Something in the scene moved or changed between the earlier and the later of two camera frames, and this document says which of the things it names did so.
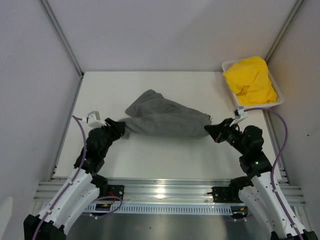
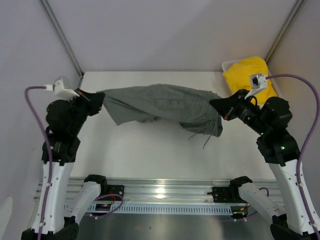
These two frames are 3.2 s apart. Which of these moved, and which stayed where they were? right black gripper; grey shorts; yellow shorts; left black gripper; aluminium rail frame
Moved: grey shorts; right black gripper; left black gripper
Stayed: aluminium rail frame; yellow shorts
